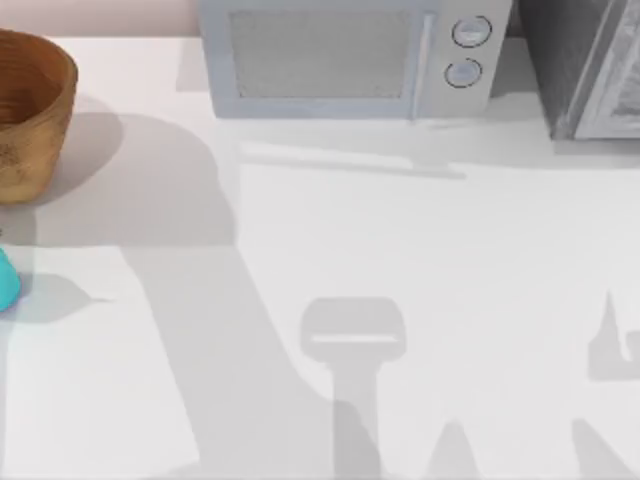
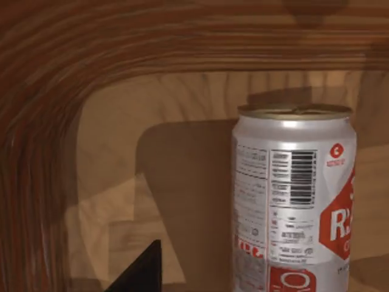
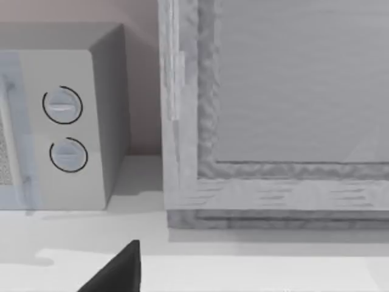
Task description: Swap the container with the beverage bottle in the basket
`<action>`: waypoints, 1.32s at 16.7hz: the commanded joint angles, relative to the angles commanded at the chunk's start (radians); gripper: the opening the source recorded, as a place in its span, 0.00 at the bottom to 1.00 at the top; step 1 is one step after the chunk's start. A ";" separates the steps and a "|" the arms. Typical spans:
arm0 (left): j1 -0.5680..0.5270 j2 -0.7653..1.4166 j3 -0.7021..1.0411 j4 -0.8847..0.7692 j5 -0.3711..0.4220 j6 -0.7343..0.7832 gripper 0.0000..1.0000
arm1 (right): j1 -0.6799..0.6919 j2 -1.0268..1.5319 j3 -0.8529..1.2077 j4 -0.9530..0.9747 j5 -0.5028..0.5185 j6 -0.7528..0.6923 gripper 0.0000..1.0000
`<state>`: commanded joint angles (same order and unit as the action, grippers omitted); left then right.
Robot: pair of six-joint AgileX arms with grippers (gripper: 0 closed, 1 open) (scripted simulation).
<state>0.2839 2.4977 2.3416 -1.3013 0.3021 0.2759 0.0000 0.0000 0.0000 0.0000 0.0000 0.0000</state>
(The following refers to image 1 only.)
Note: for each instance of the pale microwave oven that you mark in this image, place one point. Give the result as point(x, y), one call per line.
point(350, 107)

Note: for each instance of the microwave oven door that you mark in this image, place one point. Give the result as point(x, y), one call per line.
point(320, 55)

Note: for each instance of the round microwave knob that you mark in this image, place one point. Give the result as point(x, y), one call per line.
point(463, 73)
point(471, 31)

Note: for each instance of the brown wooden basket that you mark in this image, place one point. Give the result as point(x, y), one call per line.
point(30, 125)

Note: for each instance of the turquoise cup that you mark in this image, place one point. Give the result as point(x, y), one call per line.
point(6, 282)

